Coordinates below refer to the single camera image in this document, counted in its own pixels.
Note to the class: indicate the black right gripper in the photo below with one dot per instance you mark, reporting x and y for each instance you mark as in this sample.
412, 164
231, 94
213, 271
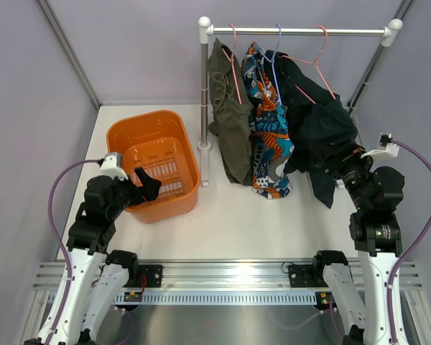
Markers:
348, 156

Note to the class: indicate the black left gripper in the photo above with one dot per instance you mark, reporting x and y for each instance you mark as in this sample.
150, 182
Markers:
149, 192

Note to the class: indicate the dark navy shorts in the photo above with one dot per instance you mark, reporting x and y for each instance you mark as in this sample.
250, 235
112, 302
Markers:
316, 120

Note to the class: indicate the colourful patterned shorts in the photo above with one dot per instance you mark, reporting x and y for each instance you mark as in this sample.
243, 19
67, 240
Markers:
271, 145

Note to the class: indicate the olive green shorts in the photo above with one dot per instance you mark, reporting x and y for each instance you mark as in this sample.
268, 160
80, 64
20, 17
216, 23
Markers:
230, 119

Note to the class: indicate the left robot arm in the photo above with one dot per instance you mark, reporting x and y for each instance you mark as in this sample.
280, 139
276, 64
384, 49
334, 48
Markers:
93, 276

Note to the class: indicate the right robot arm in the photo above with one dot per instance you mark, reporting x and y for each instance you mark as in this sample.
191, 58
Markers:
376, 316

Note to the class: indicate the orange plastic basket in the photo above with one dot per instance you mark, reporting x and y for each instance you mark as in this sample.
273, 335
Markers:
158, 143

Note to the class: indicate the metal clothes rack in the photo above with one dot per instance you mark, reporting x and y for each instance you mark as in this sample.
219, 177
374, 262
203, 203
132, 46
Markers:
387, 35

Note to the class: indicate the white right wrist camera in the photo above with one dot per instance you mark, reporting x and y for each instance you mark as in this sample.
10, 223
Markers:
387, 150

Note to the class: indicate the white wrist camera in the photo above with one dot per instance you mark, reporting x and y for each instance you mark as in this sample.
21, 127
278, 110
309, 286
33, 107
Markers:
112, 166
387, 150

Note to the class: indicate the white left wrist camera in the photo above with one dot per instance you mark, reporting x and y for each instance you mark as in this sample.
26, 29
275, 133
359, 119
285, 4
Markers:
112, 166

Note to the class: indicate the white slotted cable duct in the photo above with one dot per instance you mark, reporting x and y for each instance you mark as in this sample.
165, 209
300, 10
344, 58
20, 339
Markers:
292, 297

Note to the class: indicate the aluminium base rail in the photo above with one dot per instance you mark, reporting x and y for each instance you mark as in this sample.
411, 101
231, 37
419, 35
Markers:
239, 275

